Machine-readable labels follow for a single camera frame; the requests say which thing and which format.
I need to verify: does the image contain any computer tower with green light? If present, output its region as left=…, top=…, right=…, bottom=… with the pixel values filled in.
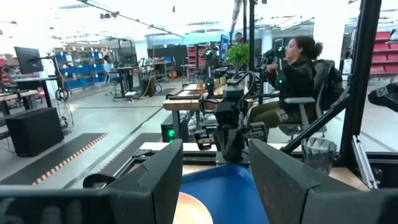
left=160, top=122, right=177, bottom=144

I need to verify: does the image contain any blue storage shelving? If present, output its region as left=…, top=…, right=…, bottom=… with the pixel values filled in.
left=54, top=50, right=106, bottom=90

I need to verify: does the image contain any thin black post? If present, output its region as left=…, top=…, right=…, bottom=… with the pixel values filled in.
left=248, top=0, right=256, bottom=73

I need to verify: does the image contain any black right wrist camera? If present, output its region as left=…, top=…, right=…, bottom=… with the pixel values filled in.
left=213, top=101, right=241, bottom=127

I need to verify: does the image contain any round brown plate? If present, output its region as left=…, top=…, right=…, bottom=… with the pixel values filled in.
left=172, top=192, right=215, bottom=224

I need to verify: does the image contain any black bulky object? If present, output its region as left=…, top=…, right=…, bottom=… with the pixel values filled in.
left=367, top=82, right=398, bottom=113

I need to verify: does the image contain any black diagonal frame brace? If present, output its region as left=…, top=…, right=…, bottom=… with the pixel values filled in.
left=280, top=86, right=351, bottom=155

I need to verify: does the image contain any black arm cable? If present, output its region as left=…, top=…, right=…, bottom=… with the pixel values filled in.
left=231, top=70, right=259, bottom=108

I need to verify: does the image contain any black desk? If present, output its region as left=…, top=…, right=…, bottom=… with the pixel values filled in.
left=11, top=75, right=60, bottom=108

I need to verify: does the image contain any blue plastic tray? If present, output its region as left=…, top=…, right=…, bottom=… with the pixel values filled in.
left=178, top=164, right=270, bottom=224

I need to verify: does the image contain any small wooden desk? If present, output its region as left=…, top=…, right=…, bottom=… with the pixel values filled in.
left=0, top=89, right=40, bottom=116

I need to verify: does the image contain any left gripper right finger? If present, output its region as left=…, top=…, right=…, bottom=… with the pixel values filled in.
left=248, top=138, right=358, bottom=224

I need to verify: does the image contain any green potted plant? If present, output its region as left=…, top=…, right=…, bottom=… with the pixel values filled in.
left=225, top=42, right=251, bottom=68

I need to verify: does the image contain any blue lit monitor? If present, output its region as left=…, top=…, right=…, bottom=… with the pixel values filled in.
left=218, top=34, right=231, bottom=62

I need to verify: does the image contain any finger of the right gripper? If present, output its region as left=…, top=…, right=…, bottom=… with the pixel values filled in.
left=245, top=122, right=269, bottom=144
left=193, top=129, right=216, bottom=151

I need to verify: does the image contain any seated person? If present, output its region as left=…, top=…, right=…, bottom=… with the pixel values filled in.
left=248, top=35, right=325, bottom=129

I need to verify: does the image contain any small black curved object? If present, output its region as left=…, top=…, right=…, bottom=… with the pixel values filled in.
left=82, top=173, right=117, bottom=189

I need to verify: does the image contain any black computer monitor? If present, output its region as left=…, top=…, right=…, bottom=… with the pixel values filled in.
left=13, top=46, right=45, bottom=75

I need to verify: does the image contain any black box cabinet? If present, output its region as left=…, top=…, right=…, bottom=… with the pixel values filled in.
left=5, top=107, right=65, bottom=157

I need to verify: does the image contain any black frame post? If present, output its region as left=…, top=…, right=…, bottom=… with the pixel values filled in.
left=338, top=0, right=383, bottom=167

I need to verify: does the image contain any grey office chair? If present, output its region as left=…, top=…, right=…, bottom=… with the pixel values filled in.
left=277, top=58, right=345, bottom=142

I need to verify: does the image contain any black mat with striped edge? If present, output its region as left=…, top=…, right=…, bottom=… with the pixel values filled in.
left=0, top=133, right=108, bottom=187

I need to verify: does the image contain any blue faceted container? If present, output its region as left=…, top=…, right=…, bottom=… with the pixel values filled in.
left=300, top=136, right=338, bottom=175

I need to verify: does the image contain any silver metal strip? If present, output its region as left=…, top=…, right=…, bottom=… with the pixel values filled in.
left=351, top=134, right=379, bottom=190

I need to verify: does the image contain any red storage shelving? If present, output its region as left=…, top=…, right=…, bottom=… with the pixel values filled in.
left=369, top=30, right=398, bottom=78

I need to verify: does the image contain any black frame base rail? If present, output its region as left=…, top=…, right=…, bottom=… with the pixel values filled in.
left=123, top=148, right=398, bottom=189

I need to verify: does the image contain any plain black floor mat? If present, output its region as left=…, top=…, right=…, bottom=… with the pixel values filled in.
left=98, top=133, right=163, bottom=178

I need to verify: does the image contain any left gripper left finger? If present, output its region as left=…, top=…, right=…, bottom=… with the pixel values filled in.
left=107, top=139, right=184, bottom=224

